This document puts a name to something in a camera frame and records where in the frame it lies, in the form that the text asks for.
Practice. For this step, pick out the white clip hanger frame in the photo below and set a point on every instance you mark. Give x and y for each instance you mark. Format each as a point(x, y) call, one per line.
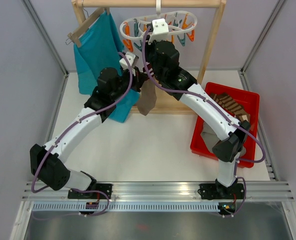
point(179, 22)

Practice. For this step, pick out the teal t-shirt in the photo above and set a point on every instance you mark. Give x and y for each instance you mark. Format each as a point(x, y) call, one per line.
point(99, 49)

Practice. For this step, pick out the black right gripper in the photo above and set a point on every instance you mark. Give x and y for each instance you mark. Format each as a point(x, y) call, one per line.
point(151, 45)

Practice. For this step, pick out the red plastic tray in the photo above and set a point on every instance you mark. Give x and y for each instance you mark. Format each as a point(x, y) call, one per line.
point(249, 100)

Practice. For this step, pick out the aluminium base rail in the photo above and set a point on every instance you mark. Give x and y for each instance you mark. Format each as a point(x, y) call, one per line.
point(257, 191)

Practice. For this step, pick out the teal clothespin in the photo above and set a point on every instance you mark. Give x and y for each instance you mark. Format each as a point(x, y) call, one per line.
point(182, 39)
point(138, 45)

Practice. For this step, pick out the brown striped sock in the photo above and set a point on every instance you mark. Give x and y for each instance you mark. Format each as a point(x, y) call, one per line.
point(230, 105)

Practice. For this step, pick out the orange clothespin far right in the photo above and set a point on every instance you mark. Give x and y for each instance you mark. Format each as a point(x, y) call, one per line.
point(191, 35)

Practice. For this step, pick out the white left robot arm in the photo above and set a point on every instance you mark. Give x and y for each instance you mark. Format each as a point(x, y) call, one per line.
point(47, 161)

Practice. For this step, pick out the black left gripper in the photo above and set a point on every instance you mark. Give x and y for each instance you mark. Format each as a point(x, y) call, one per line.
point(139, 79)

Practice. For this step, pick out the wooden clothes rack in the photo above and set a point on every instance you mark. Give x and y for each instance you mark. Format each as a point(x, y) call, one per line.
point(165, 103)

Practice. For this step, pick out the wooden clothes hanger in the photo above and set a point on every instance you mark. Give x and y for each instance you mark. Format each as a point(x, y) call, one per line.
point(84, 23)

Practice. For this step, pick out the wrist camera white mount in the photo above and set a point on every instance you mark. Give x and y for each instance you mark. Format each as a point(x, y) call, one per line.
point(159, 32)
point(130, 58)

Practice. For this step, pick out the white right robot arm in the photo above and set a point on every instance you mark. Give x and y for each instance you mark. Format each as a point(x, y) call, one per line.
point(168, 76)

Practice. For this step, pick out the orange clothespin far left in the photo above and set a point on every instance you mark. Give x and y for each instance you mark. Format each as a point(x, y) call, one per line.
point(128, 44)

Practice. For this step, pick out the teal clothespin front right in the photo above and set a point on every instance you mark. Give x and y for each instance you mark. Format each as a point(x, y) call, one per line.
point(182, 39)

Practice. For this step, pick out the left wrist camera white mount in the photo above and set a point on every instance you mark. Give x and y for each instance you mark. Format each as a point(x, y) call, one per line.
point(130, 58)

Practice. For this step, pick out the orange clothespin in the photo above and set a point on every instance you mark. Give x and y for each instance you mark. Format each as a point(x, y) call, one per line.
point(191, 35)
point(128, 44)

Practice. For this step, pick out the teal clothespin front left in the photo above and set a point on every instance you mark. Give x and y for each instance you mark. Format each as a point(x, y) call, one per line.
point(138, 45)

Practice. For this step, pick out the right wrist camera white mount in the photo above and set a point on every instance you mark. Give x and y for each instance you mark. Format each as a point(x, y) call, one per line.
point(159, 32)

